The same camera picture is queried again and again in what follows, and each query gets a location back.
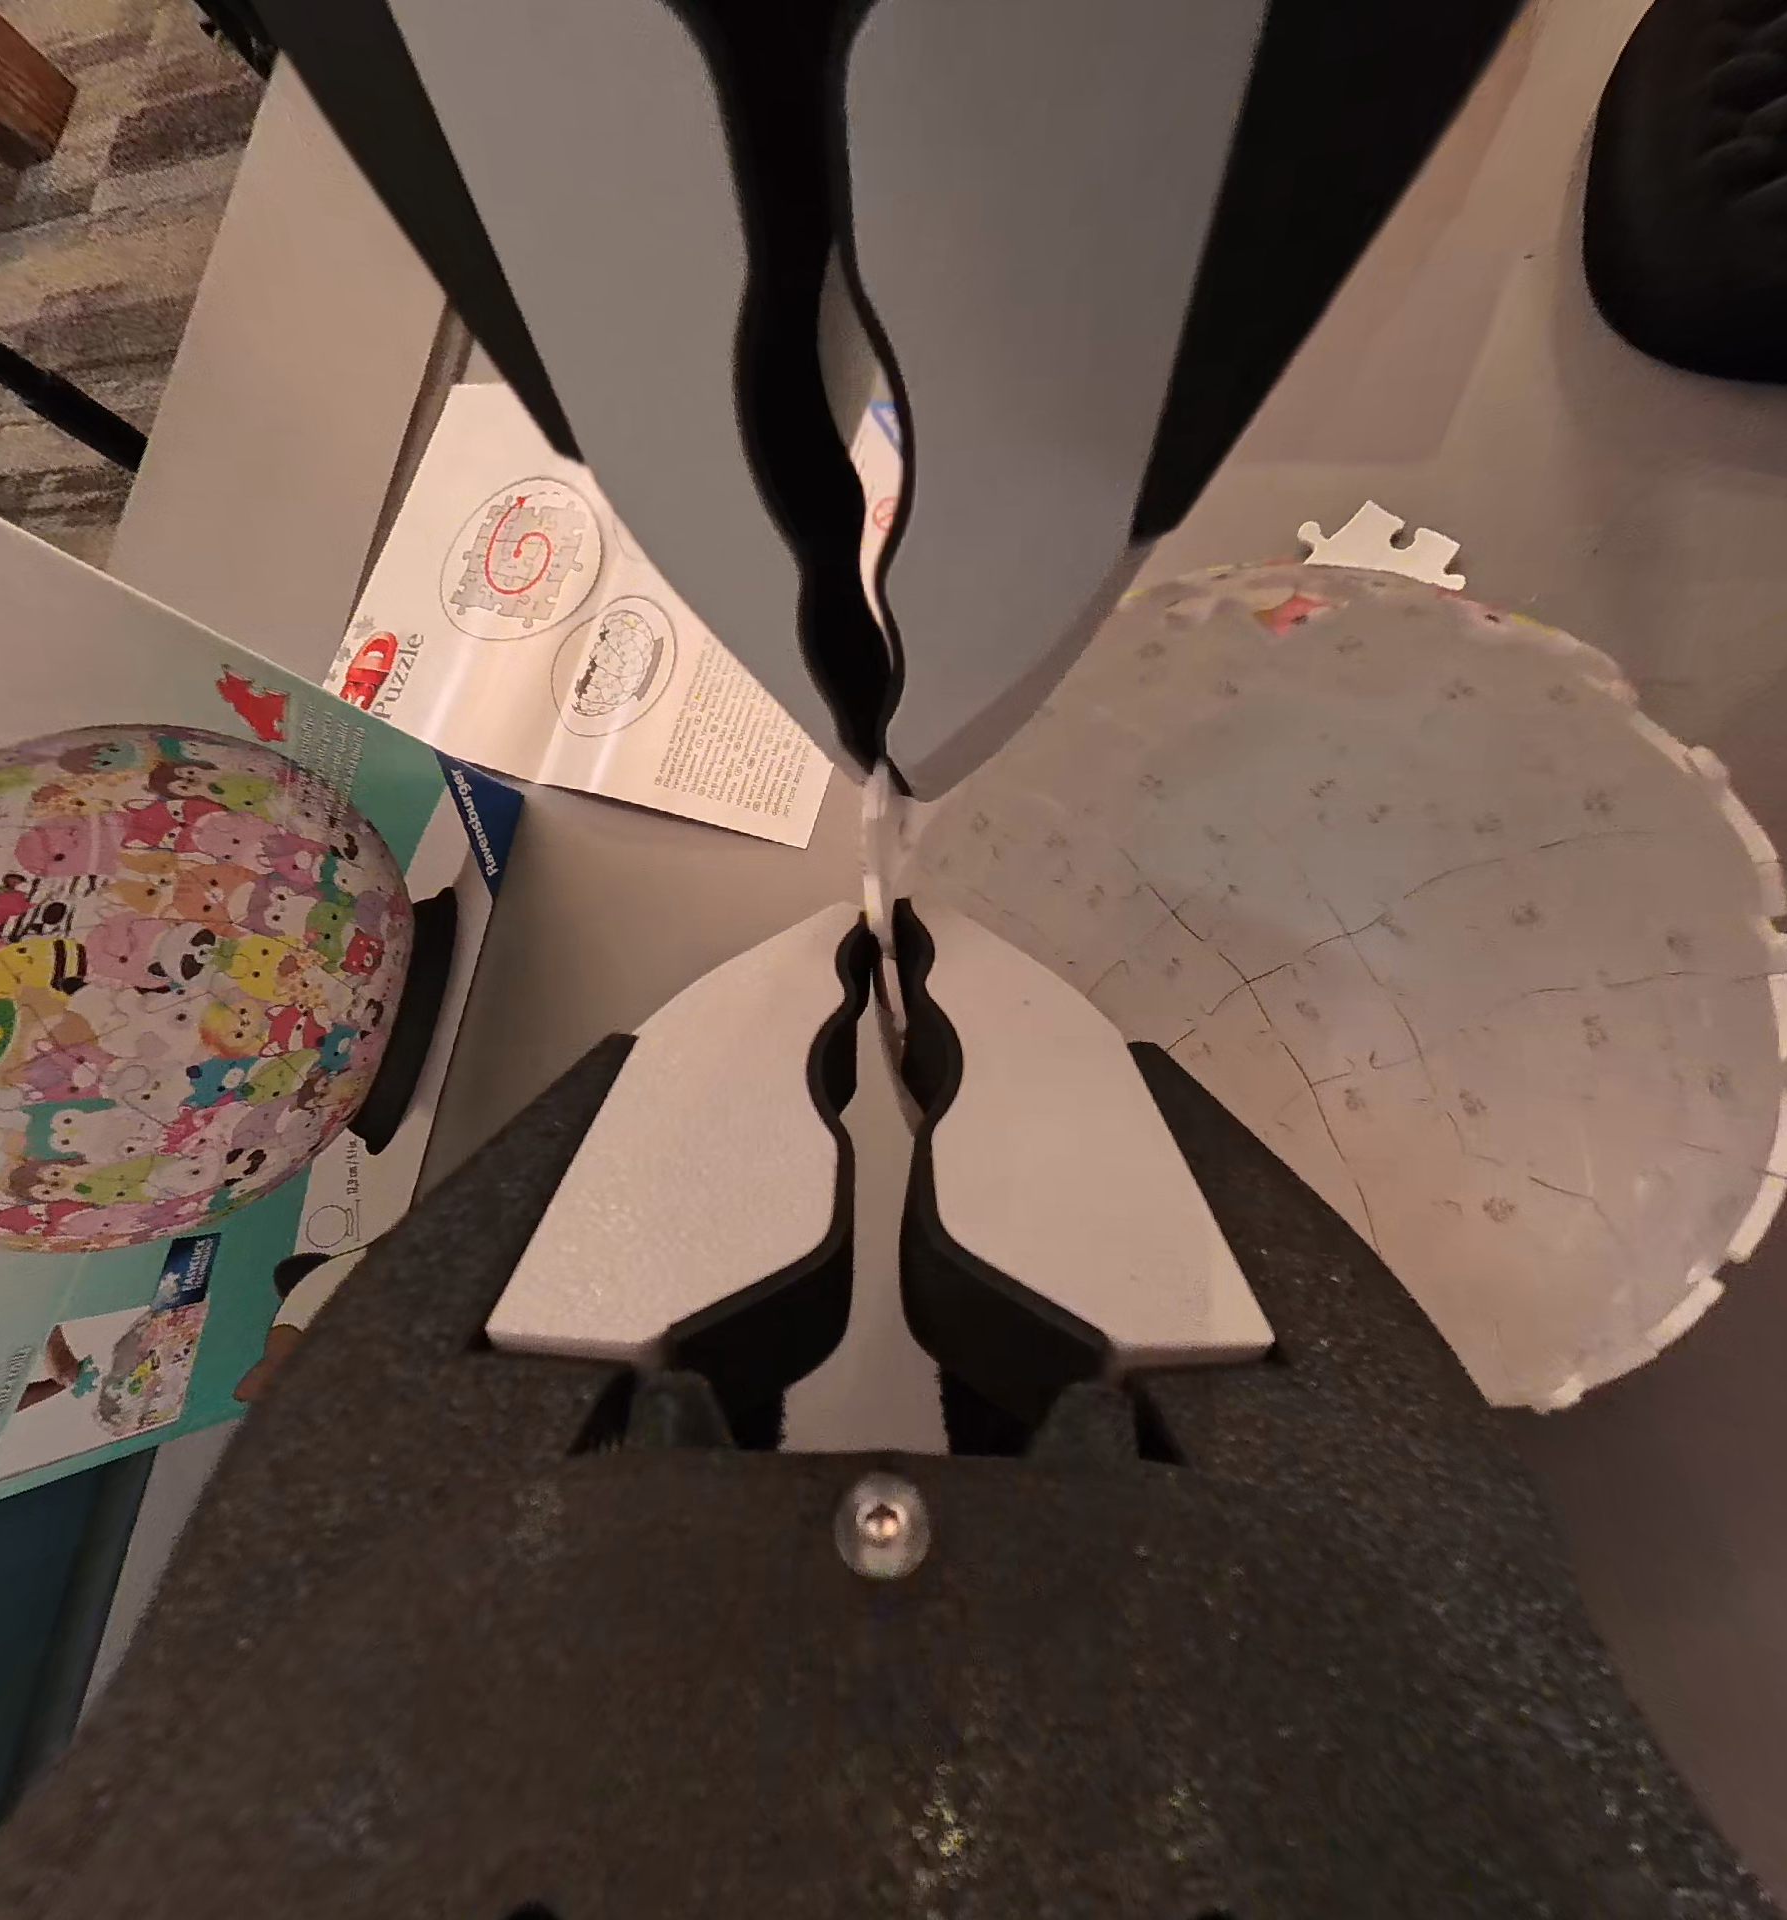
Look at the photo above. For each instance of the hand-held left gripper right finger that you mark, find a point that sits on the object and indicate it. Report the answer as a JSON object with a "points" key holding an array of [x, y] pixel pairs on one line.
{"points": [[1088, 1201]]}

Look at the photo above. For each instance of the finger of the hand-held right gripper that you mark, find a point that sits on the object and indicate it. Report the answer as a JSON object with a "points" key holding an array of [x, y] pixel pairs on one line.
{"points": [[579, 225], [1041, 301]]}

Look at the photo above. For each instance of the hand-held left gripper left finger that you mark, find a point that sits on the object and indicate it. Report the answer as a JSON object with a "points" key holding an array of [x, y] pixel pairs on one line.
{"points": [[683, 1186]]}

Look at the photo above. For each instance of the half-built puzzle ball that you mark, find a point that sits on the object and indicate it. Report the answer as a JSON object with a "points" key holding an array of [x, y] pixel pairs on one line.
{"points": [[1357, 932]]}

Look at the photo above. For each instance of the white puzzle piece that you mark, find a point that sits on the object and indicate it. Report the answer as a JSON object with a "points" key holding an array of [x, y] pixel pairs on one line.
{"points": [[1373, 541]]}

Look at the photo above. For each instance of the puzzle ball box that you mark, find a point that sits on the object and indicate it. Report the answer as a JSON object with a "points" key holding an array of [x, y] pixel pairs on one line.
{"points": [[158, 976]]}

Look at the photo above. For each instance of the folded instruction sheet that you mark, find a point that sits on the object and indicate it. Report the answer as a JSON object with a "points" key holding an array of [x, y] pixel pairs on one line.
{"points": [[534, 645]]}

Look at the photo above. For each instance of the black metal frame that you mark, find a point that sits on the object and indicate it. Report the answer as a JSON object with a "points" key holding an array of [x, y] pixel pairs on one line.
{"points": [[37, 375]]}

